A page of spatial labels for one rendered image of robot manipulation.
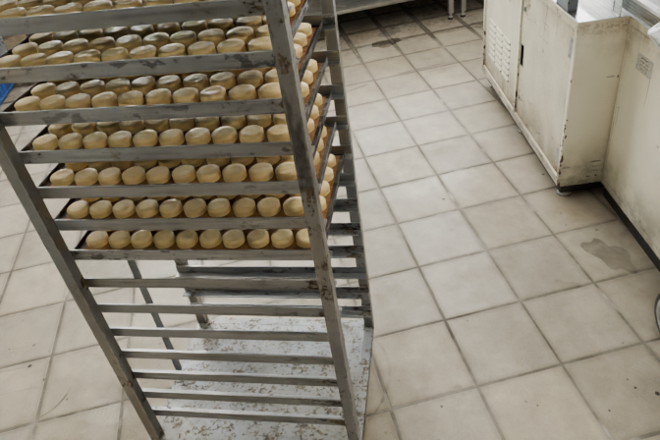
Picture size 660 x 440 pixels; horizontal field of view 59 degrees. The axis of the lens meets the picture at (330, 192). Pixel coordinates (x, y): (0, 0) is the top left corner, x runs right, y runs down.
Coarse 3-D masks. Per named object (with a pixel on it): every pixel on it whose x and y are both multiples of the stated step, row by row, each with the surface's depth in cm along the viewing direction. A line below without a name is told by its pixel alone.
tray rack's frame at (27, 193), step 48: (0, 144) 114; (48, 240) 128; (144, 288) 171; (96, 336) 147; (192, 384) 189; (240, 384) 187; (192, 432) 175; (240, 432) 173; (288, 432) 171; (336, 432) 169
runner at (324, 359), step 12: (216, 360) 152; (228, 360) 151; (240, 360) 150; (252, 360) 150; (264, 360) 149; (276, 360) 148; (288, 360) 148; (300, 360) 147; (312, 360) 146; (324, 360) 146; (348, 360) 145
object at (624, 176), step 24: (648, 48) 204; (624, 72) 223; (648, 72) 205; (624, 96) 225; (648, 96) 208; (624, 120) 228; (648, 120) 210; (624, 144) 231; (648, 144) 212; (624, 168) 233; (648, 168) 214; (624, 192) 236; (648, 192) 217; (624, 216) 245; (648, 216) 219; (648, 240) 222
